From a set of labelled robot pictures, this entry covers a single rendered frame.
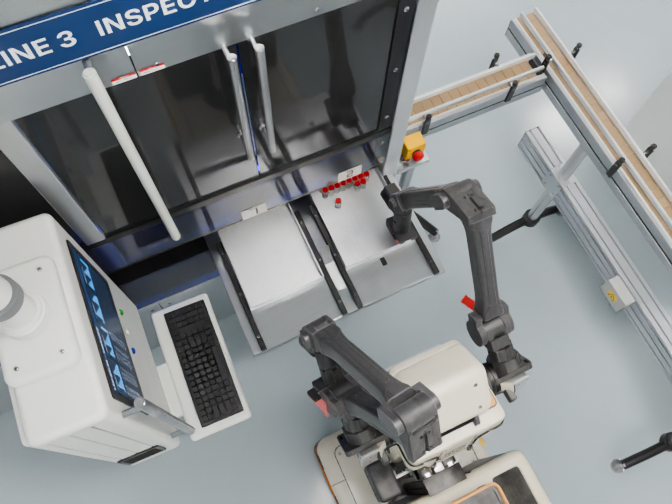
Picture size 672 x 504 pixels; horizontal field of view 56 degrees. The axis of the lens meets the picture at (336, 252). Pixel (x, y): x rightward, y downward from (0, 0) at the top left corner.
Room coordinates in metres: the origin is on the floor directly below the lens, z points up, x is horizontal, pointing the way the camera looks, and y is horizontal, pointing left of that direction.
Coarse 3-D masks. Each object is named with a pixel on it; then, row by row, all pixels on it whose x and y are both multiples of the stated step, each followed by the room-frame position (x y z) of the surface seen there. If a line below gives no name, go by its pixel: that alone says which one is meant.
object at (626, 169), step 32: (512, 32) 1.77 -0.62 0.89; (544, 32) 1.74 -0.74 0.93; (544, 64) 1.57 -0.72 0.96; (576, 64) 1.57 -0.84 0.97; (576, 96) 1.46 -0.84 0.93; (576, 128) 1.35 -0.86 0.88; (608, 128) 1.33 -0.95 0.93; (608, 160) 1.20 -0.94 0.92; (640, 160) 1.20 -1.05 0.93; (640, 192) 1.08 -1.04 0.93; (640, 224) 0.98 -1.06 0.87
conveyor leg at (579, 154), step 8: (576, 152) 1.34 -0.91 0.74; (584, 152) 1.32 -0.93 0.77; (568, 160) 1.34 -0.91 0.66; (576, 160) 1.32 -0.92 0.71; (568, 168) 1.32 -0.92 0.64; (576, 168) 1.32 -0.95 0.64; (560, 176) 1.33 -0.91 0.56; (568, 176) 1.32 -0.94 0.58; (544, 192) 1.34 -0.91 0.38; (544, 200) 1.32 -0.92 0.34; (536, 208) 1.33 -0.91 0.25; (544, 208) 1.32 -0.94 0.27; (528, 216) 1.33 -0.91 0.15; (536, 216) 1.32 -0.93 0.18
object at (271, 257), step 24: (264, 216) 0.89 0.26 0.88; (288, 216) 0.90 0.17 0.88; (240, 240) 0.79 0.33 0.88; (264, 240) 0.80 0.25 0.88; (288, 240) 0.81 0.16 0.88; (240, 264) 0.71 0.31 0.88; (264, 264) 0.71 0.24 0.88; (288, 264) 0.72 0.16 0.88; (312, 264) 0.73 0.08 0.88; (264, 288) 0.63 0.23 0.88; (288, 288) 0.64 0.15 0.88
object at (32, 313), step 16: (0, 288) 0.30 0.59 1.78; (16, 288) 0.32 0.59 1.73; (0, 304) 0.28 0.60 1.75; (16, 304) 0.29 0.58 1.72; (32, 304) 0.31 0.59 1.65; (48, 304) 0.33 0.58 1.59; (0, 320) 0.26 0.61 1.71; (16, 320) 0.27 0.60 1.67; (32, 320) 0.29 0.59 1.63; (48, 320) 0.30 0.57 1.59; (16, 336) 0.25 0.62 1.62; (32, 336) 0.26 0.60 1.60
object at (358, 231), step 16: (352, 192) 1.01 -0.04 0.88; (368, 192) 1.01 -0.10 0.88; (320, 208) 0.94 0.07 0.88; (336, 208) 0.94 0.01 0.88; (352, 208) 0.95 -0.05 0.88; (368, 208) 0.95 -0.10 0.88; (384, 208) 0.96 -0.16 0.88; (336, 224) 0.88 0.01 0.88; (352, 224) 0.89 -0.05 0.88; (368, 224) 0.89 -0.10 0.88; (384, 224) 0.90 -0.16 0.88; (336, 240) 0.82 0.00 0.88; (352, 240) 0.83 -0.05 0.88; (368, 240) 0.83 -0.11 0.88; (384, 240) 0.84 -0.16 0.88; (352, 256) 0.77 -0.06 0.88; (368, 256) 0.76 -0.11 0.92
